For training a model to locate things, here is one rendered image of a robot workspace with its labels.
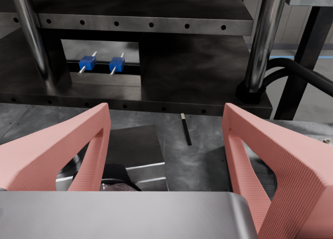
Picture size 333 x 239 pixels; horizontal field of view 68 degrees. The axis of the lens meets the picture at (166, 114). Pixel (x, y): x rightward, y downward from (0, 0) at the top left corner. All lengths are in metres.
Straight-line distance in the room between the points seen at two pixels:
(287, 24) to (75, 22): 2.91
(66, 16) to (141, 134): 0.53
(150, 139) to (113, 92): 0.43
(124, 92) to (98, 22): 0.25
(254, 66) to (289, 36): 2.74
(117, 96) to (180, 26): 0.32
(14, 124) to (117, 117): 0.30
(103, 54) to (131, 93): 0.17
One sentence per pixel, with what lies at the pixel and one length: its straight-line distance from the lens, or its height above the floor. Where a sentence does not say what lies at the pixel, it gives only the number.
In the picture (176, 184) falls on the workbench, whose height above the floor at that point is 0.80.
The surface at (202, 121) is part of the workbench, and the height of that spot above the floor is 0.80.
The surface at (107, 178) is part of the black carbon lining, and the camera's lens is 0.52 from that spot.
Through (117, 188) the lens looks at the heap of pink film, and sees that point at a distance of 0.48.
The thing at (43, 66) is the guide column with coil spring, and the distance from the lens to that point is 0.99.
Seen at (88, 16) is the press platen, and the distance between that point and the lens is 0.89.
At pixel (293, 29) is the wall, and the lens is 3.55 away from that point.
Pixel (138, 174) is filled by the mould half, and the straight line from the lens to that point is 0.49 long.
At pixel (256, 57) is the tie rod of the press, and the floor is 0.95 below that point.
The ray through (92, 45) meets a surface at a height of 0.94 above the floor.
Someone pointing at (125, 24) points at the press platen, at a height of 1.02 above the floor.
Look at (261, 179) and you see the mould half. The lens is 0.47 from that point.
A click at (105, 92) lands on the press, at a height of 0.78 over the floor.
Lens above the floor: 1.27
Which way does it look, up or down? 38 degrees down
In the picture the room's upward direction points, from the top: straight up
